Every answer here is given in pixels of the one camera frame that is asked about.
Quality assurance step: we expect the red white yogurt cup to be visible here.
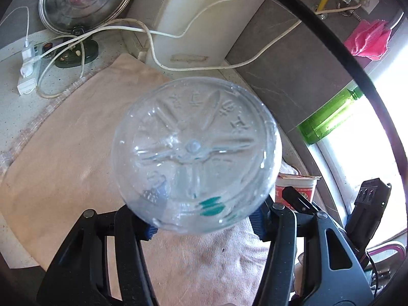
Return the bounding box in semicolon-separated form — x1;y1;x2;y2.
275;173;321;209

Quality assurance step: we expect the clear bottle teal cap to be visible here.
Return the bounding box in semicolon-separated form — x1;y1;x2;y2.
111;77;282;234

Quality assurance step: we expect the kitchen faucet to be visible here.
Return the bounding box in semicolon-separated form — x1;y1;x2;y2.
367;241;407;260

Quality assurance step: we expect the green soap dispenser bottle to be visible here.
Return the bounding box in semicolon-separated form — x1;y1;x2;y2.
297;86;364;145

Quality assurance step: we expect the beige towel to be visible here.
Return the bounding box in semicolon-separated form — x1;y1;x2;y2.
1;54;269;305

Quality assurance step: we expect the pink cloth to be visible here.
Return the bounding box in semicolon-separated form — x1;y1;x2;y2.
344;20;391;61

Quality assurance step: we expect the black lid stand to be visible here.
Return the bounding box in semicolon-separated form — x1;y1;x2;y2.
53;26;99;68

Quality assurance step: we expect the white power strip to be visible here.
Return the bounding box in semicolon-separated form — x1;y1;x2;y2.
17;40;53;95

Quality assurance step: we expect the white cutting board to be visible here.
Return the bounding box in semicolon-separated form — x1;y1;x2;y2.
150;0;265;68

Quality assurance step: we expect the window frame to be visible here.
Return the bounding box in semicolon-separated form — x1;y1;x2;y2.
305;54;408;240

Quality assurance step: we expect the white power cable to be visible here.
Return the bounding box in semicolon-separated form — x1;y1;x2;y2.
36;3;361;100

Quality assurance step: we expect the black camera cable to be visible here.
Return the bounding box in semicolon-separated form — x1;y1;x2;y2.
242;0;408;179

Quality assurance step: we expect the white charger cable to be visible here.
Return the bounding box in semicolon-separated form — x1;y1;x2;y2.
0;4;33;48

